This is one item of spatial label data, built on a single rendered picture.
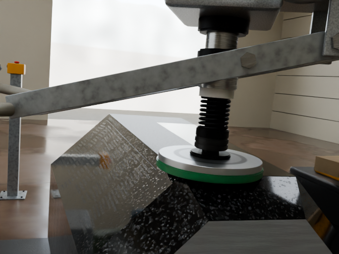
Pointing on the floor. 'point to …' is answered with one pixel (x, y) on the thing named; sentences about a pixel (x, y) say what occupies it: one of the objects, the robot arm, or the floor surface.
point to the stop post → (14, 141)
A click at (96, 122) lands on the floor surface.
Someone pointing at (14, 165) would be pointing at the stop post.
